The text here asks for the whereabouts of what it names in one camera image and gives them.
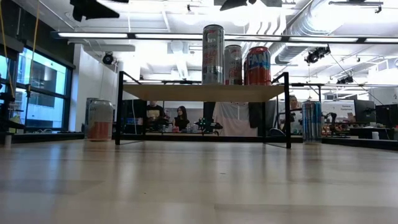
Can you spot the black ceiling spotlight cluster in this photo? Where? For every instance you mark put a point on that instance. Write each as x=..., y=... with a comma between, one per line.
x=317, y=54
x=345, y=80

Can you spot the person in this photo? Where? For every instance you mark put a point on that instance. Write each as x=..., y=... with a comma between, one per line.
x=293, y=107
x=182, y=119
x=154, y=112

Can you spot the black monitor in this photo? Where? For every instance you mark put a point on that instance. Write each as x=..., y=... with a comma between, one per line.
x=364, y=110
x=387, y=115

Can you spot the white hanging cloth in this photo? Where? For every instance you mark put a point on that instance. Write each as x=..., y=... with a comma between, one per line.
x=234, y=119

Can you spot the black ceiling track light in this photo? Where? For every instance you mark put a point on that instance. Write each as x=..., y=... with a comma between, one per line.
x=354, y=3

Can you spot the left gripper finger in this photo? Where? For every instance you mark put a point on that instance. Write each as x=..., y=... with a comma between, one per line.
x=93, y=9

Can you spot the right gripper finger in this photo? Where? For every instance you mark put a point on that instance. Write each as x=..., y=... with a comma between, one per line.
x=236, y=3

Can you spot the black aluminium crossbar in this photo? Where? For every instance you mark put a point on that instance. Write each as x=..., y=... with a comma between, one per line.
x=186, y=137

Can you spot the silver orange can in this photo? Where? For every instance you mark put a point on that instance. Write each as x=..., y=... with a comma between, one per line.
x=100, y=120

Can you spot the slim blue striped can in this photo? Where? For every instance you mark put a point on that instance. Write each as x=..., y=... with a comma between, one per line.
x=311, y=121

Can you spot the black beam with light strips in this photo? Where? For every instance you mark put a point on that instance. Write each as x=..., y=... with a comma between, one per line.
x=130, y=35

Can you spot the silver ventilation duct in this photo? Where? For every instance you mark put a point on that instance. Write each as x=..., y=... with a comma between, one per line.
x=298, y=34

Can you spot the large window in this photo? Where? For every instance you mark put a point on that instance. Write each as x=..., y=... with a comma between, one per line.
x=40, y=93

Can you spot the black distant robot arm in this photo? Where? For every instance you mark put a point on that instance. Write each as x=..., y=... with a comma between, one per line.
x=207, y=124

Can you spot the white sign board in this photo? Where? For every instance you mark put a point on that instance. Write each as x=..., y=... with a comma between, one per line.
x=339, y=109

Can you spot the red Fanta can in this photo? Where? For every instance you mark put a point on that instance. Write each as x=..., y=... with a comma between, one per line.
x=258, y=66

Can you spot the white cup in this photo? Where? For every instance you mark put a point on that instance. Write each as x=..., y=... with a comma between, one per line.
x=375, y=135
x=7, y=140

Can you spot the black overhead mount block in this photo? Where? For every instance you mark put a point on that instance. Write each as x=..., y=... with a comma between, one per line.
x=271, y=3

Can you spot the slim silver Celsius can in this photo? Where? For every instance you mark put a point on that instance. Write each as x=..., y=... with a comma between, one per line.
x=213, y=54
x=234, y=65

